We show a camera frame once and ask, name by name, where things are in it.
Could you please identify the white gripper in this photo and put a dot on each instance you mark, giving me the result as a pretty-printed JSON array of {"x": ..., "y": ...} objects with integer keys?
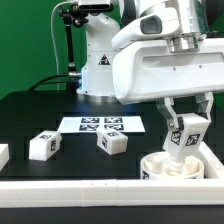
[{"x": 165, "y": 52}]

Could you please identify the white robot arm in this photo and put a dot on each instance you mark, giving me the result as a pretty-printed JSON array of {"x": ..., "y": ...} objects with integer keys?
[{"x": 128, "y": 10}]

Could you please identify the white marker sheet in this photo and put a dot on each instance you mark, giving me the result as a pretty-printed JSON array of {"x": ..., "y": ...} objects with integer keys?
[{"x": 90, "y": 124}]

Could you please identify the white front fence bar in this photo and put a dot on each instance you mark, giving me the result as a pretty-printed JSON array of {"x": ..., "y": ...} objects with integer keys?
[{"x": 94, "y": 193}]

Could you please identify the white left fence bar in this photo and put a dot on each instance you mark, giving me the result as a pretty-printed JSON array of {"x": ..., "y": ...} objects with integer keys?
[{"x": 4, "y": 155}]

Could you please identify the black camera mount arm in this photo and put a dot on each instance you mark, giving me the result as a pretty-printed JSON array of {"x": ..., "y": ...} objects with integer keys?
[{"x": 72, "y": 17}]

